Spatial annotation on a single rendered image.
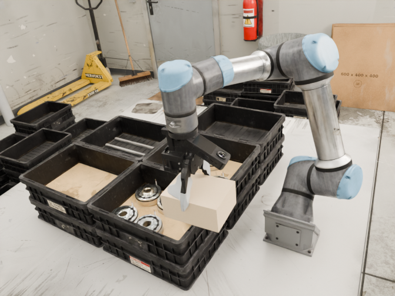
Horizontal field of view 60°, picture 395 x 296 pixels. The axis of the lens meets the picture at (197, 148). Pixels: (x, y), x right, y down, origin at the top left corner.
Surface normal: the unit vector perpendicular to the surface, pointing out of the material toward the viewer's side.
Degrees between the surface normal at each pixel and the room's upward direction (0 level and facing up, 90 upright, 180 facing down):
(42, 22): 90
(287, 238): 90
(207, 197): 0
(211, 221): 90
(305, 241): 90
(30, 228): 0
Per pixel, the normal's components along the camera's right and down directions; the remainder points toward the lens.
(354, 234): -0.10, -0.85
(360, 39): -0.47, 0.37
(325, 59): 0.55, -0.09
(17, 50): 0.89, 0.16
